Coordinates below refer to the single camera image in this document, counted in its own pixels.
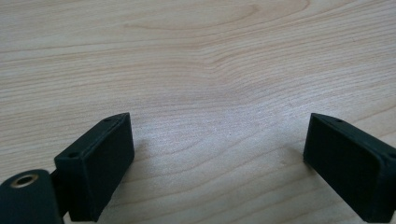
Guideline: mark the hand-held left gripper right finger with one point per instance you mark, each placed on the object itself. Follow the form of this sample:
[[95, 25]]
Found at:
[[345, 165]]

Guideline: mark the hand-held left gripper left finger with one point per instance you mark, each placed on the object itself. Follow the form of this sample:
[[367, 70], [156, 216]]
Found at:
[[93, 168]]

